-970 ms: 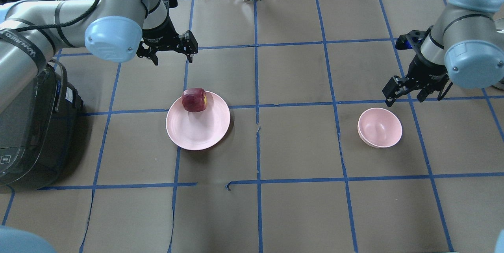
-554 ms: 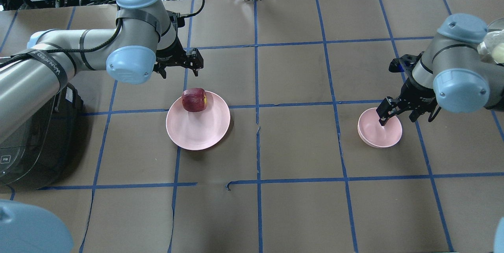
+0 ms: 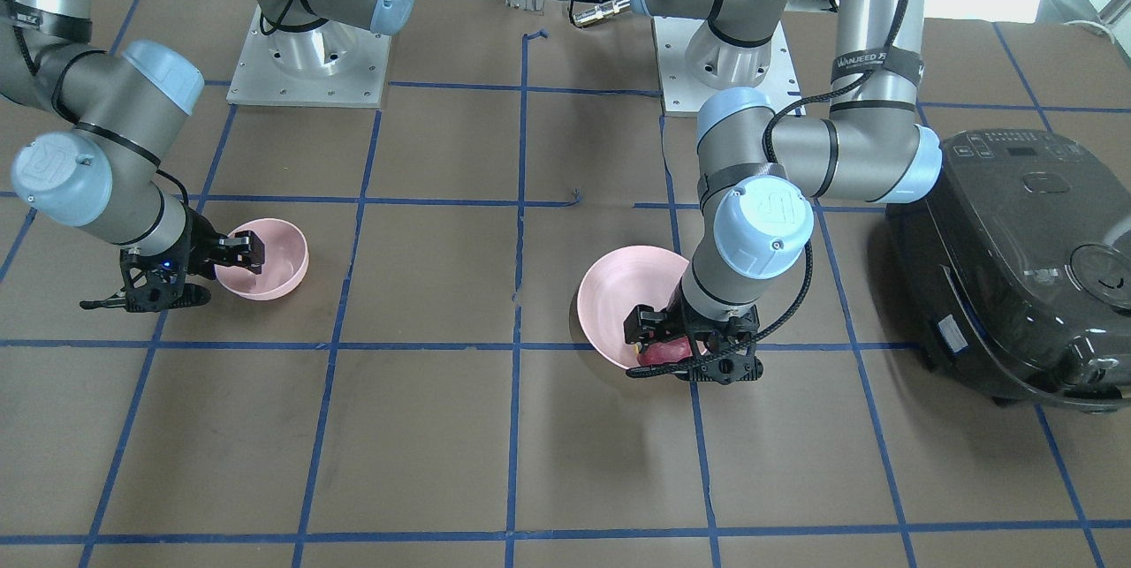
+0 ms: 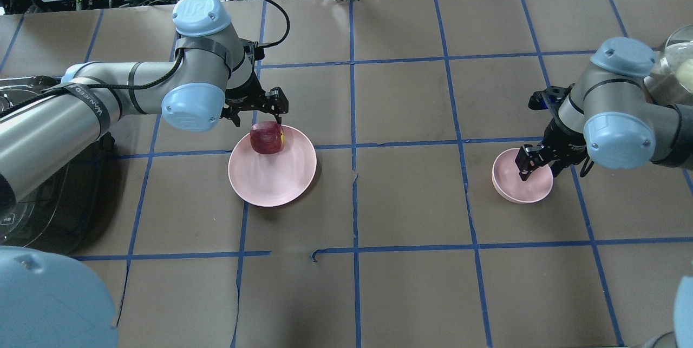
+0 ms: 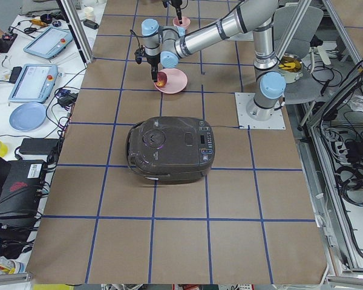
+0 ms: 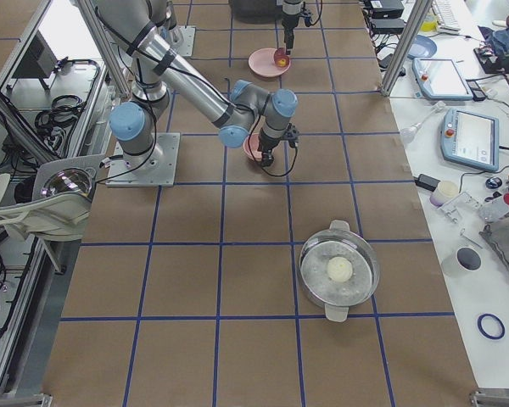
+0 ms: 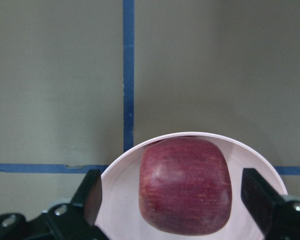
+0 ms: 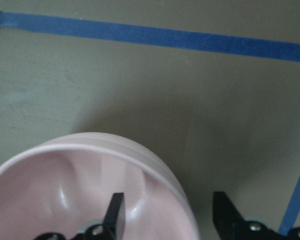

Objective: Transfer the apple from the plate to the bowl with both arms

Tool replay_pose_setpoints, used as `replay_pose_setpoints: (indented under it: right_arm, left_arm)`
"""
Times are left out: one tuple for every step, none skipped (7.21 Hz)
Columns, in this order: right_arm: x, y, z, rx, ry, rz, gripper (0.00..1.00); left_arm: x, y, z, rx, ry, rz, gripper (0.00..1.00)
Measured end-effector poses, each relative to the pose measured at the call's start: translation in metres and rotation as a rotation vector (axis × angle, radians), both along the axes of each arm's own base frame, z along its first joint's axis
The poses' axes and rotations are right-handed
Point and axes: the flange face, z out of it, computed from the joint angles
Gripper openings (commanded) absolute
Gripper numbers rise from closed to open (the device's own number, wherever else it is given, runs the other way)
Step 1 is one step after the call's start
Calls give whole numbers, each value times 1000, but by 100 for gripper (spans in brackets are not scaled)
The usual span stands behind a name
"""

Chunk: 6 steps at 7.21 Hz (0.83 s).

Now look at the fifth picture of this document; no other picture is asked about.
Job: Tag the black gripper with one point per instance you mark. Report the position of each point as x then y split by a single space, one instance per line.
152 60

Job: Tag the pink bowl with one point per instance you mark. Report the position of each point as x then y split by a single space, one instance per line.
185 22

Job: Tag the red apple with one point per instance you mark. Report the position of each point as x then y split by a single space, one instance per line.
162 79

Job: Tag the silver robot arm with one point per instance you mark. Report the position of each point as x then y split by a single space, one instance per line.
166 45

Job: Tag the pink plate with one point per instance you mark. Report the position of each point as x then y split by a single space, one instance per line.
177 81

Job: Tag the metal bowl with yellow items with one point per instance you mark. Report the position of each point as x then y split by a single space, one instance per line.
291 68

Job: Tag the blue plate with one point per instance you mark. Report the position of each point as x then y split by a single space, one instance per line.
28 116

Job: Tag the white paper cup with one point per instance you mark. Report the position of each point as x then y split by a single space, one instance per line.
89 13

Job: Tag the dark grey rice cooker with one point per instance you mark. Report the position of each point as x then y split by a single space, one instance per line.
171 149

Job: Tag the blue teach pendant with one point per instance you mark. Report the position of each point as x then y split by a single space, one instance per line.
34 84
50 43

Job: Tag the black power brick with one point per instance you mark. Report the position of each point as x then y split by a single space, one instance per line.
38 146

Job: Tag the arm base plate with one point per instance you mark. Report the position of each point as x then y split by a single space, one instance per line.
250 116

